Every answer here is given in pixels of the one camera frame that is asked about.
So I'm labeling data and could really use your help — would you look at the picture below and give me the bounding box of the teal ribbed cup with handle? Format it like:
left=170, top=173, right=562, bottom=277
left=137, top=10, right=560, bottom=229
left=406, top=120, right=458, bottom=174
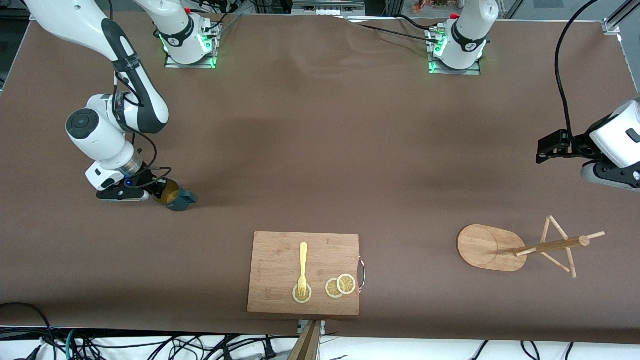
left=150, top=178, right=199, bottom=213

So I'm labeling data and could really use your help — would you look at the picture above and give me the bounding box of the wooden cup rack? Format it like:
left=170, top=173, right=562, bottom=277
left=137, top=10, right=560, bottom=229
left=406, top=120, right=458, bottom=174
left=456, top=215, right=606, bottom=280

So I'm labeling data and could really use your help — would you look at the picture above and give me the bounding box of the wooden cutting board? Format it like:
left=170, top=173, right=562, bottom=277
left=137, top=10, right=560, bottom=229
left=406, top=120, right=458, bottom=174
left=247, top=231, right=366, bottom=317

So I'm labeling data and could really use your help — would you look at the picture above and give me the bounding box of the yellow plastic fork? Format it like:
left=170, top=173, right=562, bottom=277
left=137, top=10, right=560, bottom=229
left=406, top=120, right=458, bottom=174
left=297, top=242, right=309, bottom=297

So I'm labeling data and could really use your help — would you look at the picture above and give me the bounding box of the brown table cover sheet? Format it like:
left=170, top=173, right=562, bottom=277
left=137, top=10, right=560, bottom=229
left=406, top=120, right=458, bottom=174
left=0, top=9, right=640, bottom=346

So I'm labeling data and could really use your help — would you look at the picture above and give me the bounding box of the wooden beam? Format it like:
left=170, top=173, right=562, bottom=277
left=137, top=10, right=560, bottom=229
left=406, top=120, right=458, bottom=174
left=287, top=320, right=322, bottom=360

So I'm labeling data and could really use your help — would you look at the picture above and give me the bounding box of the grey power strip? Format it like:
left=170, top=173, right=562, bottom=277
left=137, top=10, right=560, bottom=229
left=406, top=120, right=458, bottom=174
left=292, top=0, right=366, bottom=17

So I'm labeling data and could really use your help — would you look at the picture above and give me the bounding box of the thin black gripper cable loop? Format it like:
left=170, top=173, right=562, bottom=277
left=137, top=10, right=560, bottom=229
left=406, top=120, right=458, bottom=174
left=132, top=166, right=174, bottom=190

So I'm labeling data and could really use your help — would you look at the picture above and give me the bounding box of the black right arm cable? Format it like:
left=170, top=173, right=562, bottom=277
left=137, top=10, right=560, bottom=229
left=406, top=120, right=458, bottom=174
left=111, top=70, right=159, bottom=173

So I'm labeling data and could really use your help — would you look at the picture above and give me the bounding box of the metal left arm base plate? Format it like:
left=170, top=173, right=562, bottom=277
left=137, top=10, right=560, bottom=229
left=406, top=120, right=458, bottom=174
left=425, top=26, right=484, bottom=77

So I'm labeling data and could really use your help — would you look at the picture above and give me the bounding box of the aluminium frame profile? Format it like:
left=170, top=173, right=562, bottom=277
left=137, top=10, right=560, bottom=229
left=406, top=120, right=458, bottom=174
left=601, top=0, right=640, bottom=37

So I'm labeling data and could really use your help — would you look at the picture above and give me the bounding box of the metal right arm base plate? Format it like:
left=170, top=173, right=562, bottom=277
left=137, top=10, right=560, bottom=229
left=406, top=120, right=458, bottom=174
left=164, top=21, right=222, bottom=70

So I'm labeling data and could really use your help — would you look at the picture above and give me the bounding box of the thick black looped cable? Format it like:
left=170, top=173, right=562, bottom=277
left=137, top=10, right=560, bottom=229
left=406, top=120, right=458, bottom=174
left=0, top=302, right=57, bottom=360

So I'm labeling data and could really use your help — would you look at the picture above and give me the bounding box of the short black table cable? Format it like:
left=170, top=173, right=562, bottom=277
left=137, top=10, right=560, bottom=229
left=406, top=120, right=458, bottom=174
left=397, top=13, right=437, bottom=32

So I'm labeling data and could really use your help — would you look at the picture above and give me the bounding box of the long black table cable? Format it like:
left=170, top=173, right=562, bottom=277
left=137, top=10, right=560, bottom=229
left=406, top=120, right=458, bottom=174
left=345, top=17, right=444, bottom=46

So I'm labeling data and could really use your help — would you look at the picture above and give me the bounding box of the small metal bracket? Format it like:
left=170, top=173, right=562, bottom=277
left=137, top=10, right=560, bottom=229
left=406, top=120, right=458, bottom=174
left=297, top=319, right=326, bottom=336

